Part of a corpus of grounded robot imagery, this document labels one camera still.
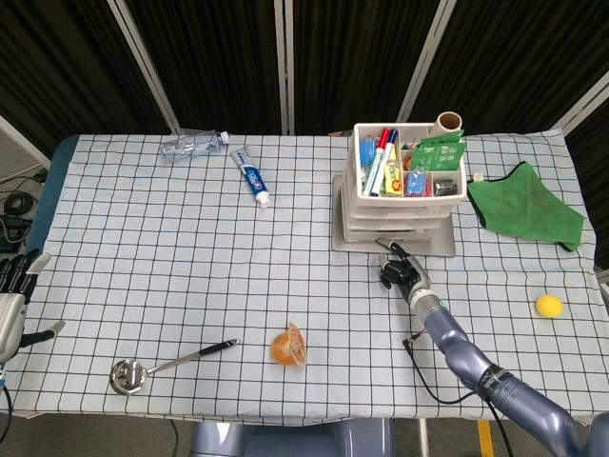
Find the clear plastic water bottle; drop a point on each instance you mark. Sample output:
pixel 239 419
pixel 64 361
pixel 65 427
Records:
pixel 190 146

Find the black folding screen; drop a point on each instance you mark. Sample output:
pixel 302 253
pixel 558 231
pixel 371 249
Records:
pixel 214 57

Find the grey robot torso base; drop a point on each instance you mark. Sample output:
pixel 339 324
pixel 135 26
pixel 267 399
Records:
pixel 285 440

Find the blue white toothpaste tube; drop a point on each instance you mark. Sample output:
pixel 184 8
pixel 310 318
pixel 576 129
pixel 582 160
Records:
pixel 252 178

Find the red cap whiteboard marker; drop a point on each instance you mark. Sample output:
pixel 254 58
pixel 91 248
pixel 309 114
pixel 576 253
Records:
pixel 383 138

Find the cardboard roll tube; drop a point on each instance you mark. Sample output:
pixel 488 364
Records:
pixel 449 121

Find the green microfibre cloth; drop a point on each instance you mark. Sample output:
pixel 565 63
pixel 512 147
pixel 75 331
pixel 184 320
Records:
pixel 523 204

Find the orange jelly cup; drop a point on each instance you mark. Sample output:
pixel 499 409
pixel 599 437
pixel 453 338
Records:
pixel 285 350

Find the green tea packet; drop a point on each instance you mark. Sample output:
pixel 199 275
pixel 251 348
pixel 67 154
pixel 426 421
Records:
pixel 438 154

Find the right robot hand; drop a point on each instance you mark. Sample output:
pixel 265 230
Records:
pixel 411 278

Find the black metal binder clip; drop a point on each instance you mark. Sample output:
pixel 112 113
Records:
pixel 445 186

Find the blue cap whiteboard marker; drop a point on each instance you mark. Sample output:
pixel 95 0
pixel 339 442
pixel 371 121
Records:
pixel 393 135

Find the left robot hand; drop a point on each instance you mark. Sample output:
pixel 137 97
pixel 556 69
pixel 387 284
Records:
pixel 9 319

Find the white table leg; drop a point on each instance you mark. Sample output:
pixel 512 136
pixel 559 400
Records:
pixel 423 438

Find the yellow snack packet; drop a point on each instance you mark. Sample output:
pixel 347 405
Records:
pixel 392 181

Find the blue red candy packet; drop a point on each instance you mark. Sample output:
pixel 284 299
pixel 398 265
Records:
pixel 416 183

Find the checkered white tablecloth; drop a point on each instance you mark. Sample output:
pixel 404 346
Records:
pixel 190 262

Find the yellow foam ball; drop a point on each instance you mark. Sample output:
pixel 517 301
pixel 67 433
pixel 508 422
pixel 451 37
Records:
pixel 549 306

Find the yellow floor strip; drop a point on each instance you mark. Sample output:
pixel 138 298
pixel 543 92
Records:
pixel 484 440

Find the white drawer organizer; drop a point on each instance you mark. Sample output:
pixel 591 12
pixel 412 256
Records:
pixel 409 202

